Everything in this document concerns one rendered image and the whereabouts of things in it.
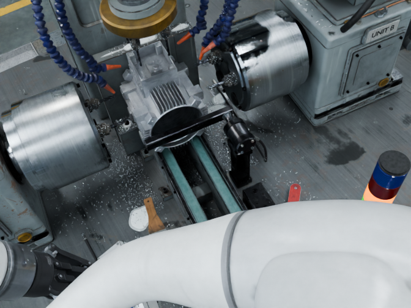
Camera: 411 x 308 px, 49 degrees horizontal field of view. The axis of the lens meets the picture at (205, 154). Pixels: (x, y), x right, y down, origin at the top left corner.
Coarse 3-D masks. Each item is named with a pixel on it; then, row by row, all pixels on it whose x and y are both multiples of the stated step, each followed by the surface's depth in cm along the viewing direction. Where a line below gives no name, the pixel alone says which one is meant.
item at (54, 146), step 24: (48, 96) 113; (72, 96) 112; (24, 120) 109; (48, 120) 109; (72, 120) 110; (24, 144) 108; (48, 144) 109; (72, 144) 110; (96, 144) 112; (24, 168) 110; (48, 168) 110; (72, 168) 113; (96, 168) 118
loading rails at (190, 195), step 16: (192, 144) 132; (208, 144) 130; (144, 160) 143; (160, 160) 128; (192, 160) 141; (208, 160) 128; (176, 176) 126; (208, 176) 127; (224, 176) 123; (160, 192) 135; (176, 192) 123; (192, 192) 122; (208, 192) 130; (224, 192) 122; (192, 208) 120; (224, 208) 123; (240, 208) 119
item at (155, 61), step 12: (144, 48) 124; (156, 48) 124; (132, 60) 123; (144, 60) 125; (156, 60) 123; (168, 60) 123; (132, 72) 124; (144, 72) 122; (156, 72) 121; (168, 72) 118; (144, 84) 117; (156, 84) 119; (144, 96) 121
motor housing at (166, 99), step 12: (168, 84) 120; (180, 84) 124; (192, 84) 125; (132, 96) 124; (156, 96) 118; (168, 96) 117; (180, 96) 120; (132, 108) 125; (156, 108) 118; (168, 108) 117; (180, 108) 134; (192, 108) 130; (204, 108) 123; (144, 120) 121; (168, 120) 134; (180, 120) 133; (144, 132) 119; (156, 132) 130; (168, 144) 129; (180, 144) 129
